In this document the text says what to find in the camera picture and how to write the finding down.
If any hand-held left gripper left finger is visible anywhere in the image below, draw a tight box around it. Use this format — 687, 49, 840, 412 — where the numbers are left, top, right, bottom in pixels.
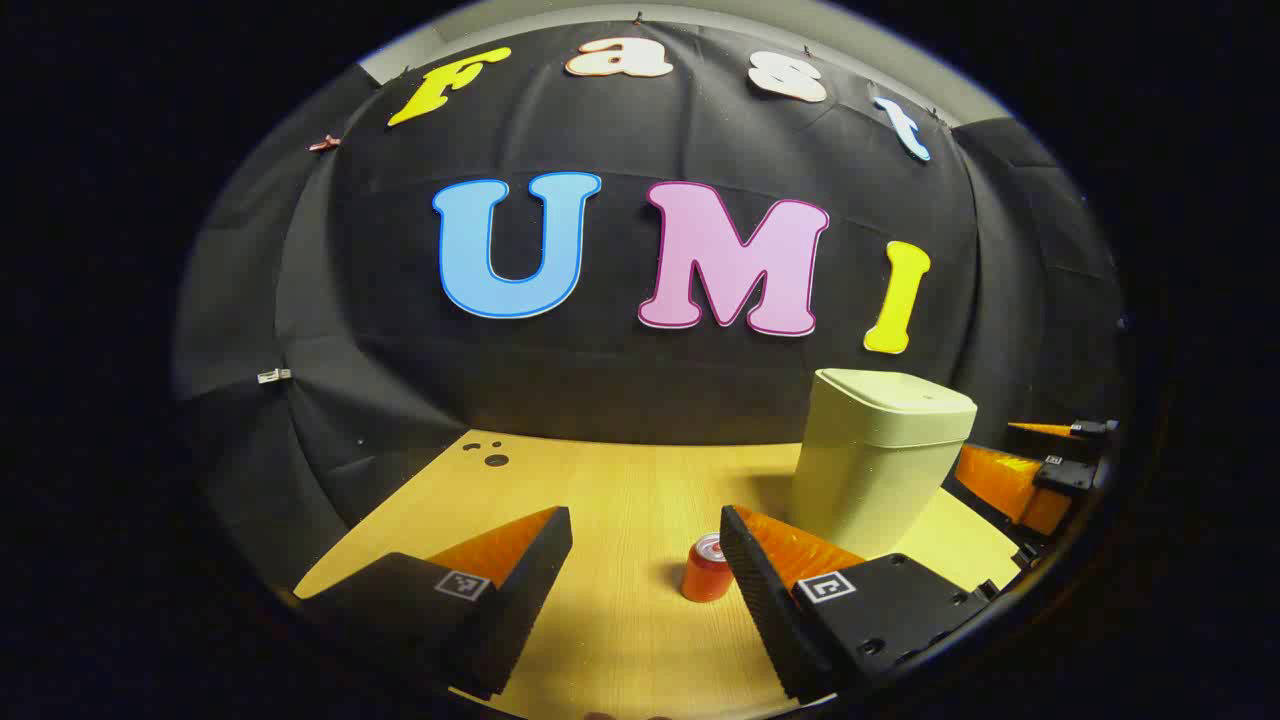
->
295, 505, 574, 701

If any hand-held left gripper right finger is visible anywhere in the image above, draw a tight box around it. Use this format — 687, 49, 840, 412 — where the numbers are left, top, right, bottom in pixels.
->
718, 505, 1001, 704

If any red pop can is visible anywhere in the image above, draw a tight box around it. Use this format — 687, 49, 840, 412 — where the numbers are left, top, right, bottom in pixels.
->
682, 533, 729, 603

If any pale green garbage bin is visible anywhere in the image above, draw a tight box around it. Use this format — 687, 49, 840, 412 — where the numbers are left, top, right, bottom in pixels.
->
790, 368, 978, 559

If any wooden desktop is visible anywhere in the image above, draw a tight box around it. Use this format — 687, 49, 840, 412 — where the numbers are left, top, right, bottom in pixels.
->
293, 430, 1021, 720

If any black backdrop cloth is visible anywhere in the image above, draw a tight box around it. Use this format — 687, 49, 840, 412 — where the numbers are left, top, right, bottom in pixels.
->
172, 20, 1126, 591

